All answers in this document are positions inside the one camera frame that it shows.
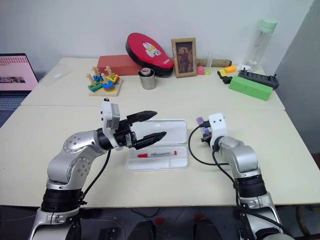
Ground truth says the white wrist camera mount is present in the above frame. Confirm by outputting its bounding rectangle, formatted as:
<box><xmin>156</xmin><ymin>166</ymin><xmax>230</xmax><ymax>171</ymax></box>
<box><xmin>100</xmin><ymin>97</ymin><xmax>121</xmax><ymax>151</ymax></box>
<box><xmin>208</xmin><ymin>112</ymin><xmax>229</xmax><ymax>148</ymax></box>

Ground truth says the brown wooden roll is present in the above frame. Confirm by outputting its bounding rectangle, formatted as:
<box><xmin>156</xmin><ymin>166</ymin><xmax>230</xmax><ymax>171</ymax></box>
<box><xmin>196</xmin><ymin>57</ymin><xmax>233</xmax><ymax>68</ymax></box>

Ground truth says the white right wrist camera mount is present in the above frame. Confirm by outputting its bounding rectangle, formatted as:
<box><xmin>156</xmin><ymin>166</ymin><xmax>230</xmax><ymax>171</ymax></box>
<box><xmin>208</xmin><ymin>112</ymin><xmax>229</xmax><ymax>148</ymax></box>

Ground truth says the red rectangular box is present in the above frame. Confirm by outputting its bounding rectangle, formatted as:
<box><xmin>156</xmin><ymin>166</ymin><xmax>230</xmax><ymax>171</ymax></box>
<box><xmin>96</xmin><ymin>54</ymin><xmax>141</xmax><ymax>76</ymax></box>

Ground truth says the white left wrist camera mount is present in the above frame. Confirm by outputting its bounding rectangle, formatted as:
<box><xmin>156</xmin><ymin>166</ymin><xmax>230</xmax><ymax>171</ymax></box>
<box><xmin>100</xmin><ymin>97</ymin><xmax>121</xmax><ymax>151</ymax></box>

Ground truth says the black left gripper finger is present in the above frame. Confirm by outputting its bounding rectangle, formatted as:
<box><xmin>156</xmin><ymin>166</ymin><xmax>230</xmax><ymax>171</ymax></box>
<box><xmin>126</xmin><ymin>110</ymin><xmax>159</xmax><ymax>126</ymax></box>
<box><xmin>135</xmin><ymin>130</ymin><xmax>168</xmax><ymax>151</ymax></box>

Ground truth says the red black oval case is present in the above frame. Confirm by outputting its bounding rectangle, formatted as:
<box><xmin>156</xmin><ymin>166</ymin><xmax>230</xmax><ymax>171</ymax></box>
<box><xmin>125</xmin><ymin>31</ymin><xmax>175</xmax><ymax>79</ymax></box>

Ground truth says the small black object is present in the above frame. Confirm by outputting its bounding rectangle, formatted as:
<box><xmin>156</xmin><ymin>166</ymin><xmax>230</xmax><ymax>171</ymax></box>
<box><xmin>221</xmin><ymin>74</ymin><xmax>235</xmax><ymax>85</ymax></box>

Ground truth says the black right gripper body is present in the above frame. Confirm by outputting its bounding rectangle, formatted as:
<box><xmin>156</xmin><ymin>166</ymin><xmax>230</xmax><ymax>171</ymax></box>
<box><xmin>201</xmin><ymin>131</ymin><xmax>213</xmax><ymax>144</ymax></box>

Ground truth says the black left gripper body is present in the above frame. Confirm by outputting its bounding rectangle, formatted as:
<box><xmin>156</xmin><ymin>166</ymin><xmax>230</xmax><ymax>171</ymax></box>
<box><xmin>113</xmin><ymin>119</ymin><xmax>137</xmax><ymax>151</ymax></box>

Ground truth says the steel cup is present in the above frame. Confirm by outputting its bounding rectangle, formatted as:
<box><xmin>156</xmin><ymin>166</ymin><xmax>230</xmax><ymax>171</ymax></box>
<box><xmin>138</xmin><ymin>67</ymin><xmax>157</xmax><ymax>91</ymax></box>

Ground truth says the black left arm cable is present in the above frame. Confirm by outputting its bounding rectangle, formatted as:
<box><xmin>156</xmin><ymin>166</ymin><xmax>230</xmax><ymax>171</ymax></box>
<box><xmin>79</xmin><ymin>149</ymin><xmax>112</xmax><ymax>205</ymax></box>

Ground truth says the open laptop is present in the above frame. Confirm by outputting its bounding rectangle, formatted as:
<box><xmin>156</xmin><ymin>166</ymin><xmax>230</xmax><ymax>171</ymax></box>
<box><xmin>0</xmin><ymin>52</ymin><xmax>40</xmax><ymax>128</ymax></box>

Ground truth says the clear bottle with green lid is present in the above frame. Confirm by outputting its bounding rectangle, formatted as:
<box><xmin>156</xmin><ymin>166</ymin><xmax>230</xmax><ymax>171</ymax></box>
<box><xmin>247</xmin><ymin>17</ymin><xmax>279</xmax><ymax>72</ymax></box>

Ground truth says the dark rounded shape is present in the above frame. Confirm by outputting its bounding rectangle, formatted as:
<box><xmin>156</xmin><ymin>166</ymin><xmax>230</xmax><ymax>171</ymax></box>
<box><xmin>194</xmin><ymin>217</ymin><xmax>222</xmax><ymax>240</ymax></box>
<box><xmin>133</xmin><ymin>219</ymin><xmax>156</xmax><ymax>240</ymax></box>

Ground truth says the white plastic pencil case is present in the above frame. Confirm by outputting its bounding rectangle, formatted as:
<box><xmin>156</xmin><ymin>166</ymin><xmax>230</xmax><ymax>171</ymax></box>
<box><xmin>124</xmin><ymin>118</ymin><xmax>189</xmax><ymax>172</ymax></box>

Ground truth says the clear glass tube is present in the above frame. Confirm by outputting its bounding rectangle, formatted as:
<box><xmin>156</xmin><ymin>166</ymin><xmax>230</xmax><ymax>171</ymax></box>
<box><xmin>205</xmin><ymin>51</ymin><xmax>216</xmax><ymax>73</ymax></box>

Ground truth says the red whiteboard marker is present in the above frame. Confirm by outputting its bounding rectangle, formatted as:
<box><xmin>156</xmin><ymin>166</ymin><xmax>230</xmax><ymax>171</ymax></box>
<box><xmin>136</xmin><ymin>150</ymin><xmax>178</xmax><ymax>159</ymax></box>

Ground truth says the wooden shape stacking toy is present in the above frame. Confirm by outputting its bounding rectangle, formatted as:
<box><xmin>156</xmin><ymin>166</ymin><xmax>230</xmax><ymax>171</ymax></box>
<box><xmin>86</xmin><ymin>65</ymin><xmax>124</xmax><ymax>97</ymax></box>

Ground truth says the wooden picture frame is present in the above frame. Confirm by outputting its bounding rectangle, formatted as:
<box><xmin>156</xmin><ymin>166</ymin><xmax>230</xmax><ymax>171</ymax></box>
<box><xmin>170</xmin><ymin>37</ymin><xmax>198</xmax><ymax>79</ymax></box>

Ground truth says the green rectangular box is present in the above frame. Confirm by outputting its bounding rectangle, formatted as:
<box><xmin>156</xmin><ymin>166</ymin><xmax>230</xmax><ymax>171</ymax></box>
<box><xmin>228</xmin><ymin>75</ymin><xmax>274</xmax><ymax>102</ymax></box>

